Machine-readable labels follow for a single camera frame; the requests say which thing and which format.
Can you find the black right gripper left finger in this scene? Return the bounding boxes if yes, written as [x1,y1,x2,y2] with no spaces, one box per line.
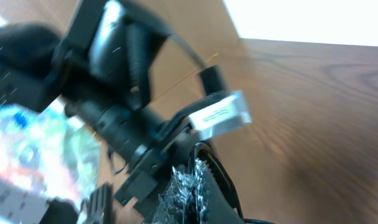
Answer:
[151,165,195,224]

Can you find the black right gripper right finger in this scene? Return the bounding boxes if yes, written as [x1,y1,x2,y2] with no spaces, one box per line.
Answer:
[193,159,243,224]

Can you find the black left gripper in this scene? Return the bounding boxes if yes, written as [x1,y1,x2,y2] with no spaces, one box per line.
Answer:
[114,136,192,218]

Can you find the black usb cable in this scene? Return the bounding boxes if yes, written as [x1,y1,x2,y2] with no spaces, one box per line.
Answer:
[187,141,276,224]

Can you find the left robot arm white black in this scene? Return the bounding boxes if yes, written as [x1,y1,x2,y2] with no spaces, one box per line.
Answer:
[0,0,204,220]

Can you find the cardboard panel left side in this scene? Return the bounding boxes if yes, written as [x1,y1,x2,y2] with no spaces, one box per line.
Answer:
[0,0,248,187]

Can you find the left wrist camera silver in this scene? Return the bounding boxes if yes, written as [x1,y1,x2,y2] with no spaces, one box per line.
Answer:
[189,90,252,141]

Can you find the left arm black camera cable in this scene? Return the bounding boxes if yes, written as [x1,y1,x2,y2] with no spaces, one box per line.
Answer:
[163,30,230,96]

